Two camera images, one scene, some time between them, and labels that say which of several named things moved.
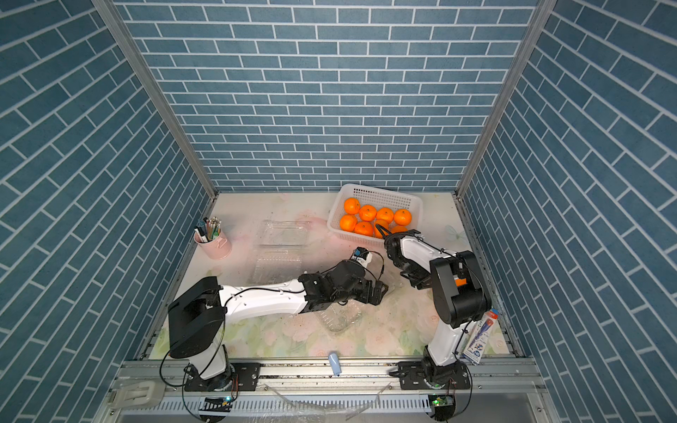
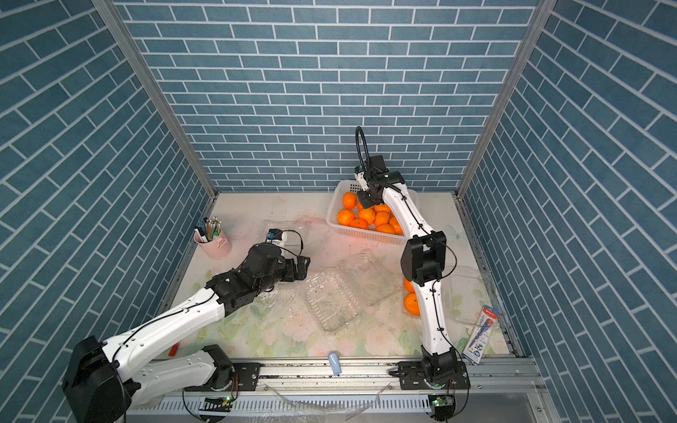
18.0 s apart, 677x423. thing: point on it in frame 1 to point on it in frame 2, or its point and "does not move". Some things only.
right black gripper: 420,285 to 361,196
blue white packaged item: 479,337 does not move
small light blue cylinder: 335,363 does not move
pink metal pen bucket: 209,236 does not move
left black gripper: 375,297 to 301,269
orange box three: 368,212 does not move
